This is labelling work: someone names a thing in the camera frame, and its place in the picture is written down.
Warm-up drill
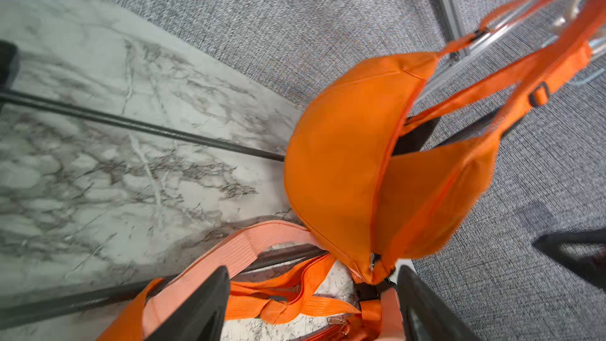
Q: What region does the black garment rack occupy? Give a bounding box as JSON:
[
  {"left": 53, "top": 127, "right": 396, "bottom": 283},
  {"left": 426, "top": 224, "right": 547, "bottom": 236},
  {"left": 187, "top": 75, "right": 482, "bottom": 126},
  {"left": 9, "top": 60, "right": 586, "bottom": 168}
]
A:
[{"left": 0, "top": 39, "right": 526, "bottom": 330}]

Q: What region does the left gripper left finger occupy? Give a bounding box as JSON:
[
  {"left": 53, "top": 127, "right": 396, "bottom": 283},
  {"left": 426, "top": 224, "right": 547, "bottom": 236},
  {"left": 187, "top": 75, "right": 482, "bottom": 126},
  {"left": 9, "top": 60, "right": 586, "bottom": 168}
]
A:
[{"left": 145, "top": 266, "right": 230, "bottom": 341}]

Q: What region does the orange sling bag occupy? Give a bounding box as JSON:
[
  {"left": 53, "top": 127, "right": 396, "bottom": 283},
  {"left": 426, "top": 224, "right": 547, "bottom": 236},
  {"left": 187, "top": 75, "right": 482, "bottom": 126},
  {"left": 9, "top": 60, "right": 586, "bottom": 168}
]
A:
[
  {"left": 99, "top": 254, "right": 383, "bottom": 340},
  {"left": 372, "top": 0, "right": 605, "bottom": 282},
  {"left": 284, "top": 0, "right": 554, "bottom": 277}
]

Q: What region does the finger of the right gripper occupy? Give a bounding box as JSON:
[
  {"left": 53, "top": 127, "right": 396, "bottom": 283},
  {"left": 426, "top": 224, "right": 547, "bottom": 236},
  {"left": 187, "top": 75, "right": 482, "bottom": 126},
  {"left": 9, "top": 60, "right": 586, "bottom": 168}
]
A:
[{"left": 532, "top": 228, "right": 605, "bottom": 291}]

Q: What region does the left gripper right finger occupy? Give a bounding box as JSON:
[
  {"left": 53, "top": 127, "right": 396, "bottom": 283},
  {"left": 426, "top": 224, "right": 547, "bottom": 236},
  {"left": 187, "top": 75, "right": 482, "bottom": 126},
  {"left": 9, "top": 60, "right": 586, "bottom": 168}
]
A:
[{"left": 397, "top": 265, "right": 480, "bottom": 341}]

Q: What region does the pink sling bag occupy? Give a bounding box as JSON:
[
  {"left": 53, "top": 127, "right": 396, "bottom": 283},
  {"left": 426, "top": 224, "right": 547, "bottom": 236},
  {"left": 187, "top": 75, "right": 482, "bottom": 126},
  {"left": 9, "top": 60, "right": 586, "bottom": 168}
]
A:
[{"left": 142, "top": 221, "right": 406, "bottom": 340}]

